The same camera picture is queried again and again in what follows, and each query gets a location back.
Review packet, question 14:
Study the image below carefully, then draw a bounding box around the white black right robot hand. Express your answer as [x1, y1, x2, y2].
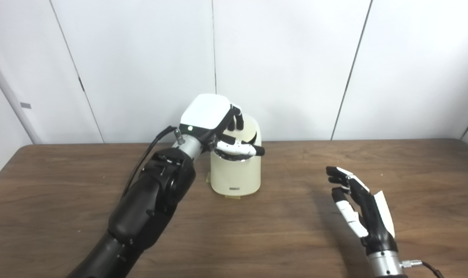
[326, 166, 398, 255]

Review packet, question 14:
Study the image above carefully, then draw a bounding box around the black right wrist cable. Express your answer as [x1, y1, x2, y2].
[400, 259, 445, 278]

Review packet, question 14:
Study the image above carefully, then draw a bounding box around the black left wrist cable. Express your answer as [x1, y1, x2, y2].
[122, 125, 178, 197]

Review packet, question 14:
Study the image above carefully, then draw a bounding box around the cream-colored desktop trash bin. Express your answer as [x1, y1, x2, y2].
[210, 114, 262, 196]

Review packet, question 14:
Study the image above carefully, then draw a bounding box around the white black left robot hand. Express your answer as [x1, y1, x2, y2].
[179, 93, 265, 157]

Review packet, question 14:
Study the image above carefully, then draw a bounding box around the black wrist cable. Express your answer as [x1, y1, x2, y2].
[122, 125, 178, 197]
[400, 259, 445, 278]

